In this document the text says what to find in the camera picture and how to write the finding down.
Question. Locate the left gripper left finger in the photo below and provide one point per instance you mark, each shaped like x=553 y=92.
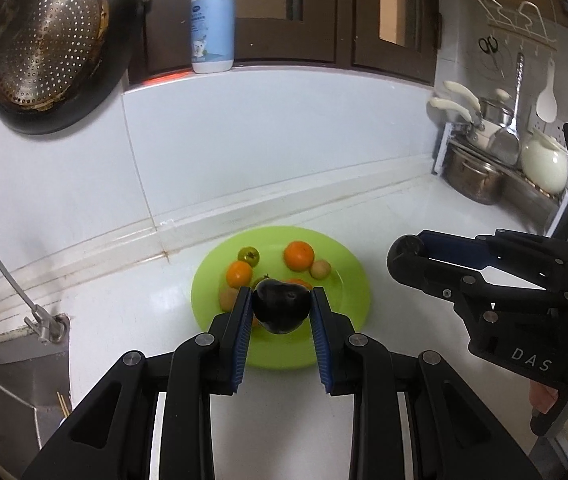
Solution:
x=109 y=435

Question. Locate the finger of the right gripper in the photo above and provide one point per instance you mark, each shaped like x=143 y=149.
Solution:
x=464 y=249
x=439 y=279

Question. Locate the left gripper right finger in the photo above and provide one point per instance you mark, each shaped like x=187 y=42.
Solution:
x=419 y=400

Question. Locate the dark avocado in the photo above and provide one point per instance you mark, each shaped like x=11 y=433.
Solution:
x=280 y=307

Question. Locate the white ceramic pot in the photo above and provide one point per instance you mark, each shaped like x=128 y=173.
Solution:
x=545 y=163

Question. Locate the steel sink basin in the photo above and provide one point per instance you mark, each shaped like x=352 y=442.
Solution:
x=34 y=398

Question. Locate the steel cooking pot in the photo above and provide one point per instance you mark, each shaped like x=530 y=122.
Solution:
x=473 y=177

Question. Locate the steel sink faucet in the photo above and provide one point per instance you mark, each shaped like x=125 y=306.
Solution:
x=51 y=329

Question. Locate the steel spatula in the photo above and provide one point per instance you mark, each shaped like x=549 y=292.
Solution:
x=505 y=143

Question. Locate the green plastic plate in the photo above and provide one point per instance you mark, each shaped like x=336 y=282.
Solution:
x=346 y=289

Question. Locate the beige small fruit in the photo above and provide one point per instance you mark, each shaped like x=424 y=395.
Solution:
x=320 y=270

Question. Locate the white rice paddle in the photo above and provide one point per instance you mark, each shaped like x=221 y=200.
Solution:
x=546 y=104

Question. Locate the white knife rack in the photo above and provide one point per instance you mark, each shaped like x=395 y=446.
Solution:
x=441 y=153

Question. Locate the orange tangerine front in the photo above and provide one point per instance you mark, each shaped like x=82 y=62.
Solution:
x=298 y=281

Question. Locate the yellowish orange fruit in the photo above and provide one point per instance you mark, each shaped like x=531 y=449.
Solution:
x=227 y=298

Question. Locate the orange tangerine near rim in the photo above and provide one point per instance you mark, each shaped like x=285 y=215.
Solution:
x=238 y=274

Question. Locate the green fruit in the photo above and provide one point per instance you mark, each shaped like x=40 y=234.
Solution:
x=249 y=255

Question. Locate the black scissors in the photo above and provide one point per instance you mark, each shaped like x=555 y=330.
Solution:
x=490 y=46

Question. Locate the blue lotion pump bottle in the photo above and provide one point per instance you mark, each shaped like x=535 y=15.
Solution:
x=212 y=35

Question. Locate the black frying pan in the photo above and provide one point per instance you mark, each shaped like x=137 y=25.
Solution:
x=95 y=84

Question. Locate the brass strainer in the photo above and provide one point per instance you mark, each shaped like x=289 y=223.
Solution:
x=45 y=45

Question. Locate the white handled knife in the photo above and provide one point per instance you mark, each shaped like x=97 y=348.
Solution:
x=461 y=90
x=451 y=106

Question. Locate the dark wooden window frame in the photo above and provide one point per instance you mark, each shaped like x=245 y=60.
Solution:
x=395 y=37

